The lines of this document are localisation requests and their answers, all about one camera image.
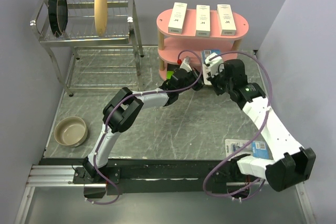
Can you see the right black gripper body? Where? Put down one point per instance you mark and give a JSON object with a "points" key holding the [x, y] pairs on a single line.
{"points": [[220, 84]]}

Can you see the white slim box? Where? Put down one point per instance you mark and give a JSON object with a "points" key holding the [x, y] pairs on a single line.
{"points": [[226, 20], [203, 24], [176, 21]]}

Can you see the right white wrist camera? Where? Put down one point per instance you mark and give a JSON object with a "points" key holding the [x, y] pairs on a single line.
{"points": [[214, 64]]}

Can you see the black plate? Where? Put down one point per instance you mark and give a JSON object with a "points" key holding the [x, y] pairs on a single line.
{"points": [[58, 16]]}

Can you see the blue razor blister pack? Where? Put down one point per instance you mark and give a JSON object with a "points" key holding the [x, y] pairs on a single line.
{"points": [[258, 149], [204, 54]]}

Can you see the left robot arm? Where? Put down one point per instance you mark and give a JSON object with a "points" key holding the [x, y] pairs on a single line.
{"points": [[120, 113]]}

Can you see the beige wooden plate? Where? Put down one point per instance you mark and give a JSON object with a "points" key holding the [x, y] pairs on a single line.
{"points": [[101, 16]]}

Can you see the metal dish rack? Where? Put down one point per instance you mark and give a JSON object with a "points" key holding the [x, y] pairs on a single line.
{"points": [[83, 60]]}

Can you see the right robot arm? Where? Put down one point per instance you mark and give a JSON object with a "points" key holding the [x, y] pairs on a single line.
{"points": [[291, 163]]}

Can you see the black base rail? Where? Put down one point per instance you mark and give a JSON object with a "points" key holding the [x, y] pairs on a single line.
{"points": [[121, 176]]}

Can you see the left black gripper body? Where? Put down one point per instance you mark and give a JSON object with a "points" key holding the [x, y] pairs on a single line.
{"points": [[192, 78]]}

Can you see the black green razor box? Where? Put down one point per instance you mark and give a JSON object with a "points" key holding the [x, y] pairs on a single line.
{"points": [[170, 70]]}

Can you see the beige tape roll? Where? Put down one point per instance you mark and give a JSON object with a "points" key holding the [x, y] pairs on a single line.
{"points": [[71, 131]]}

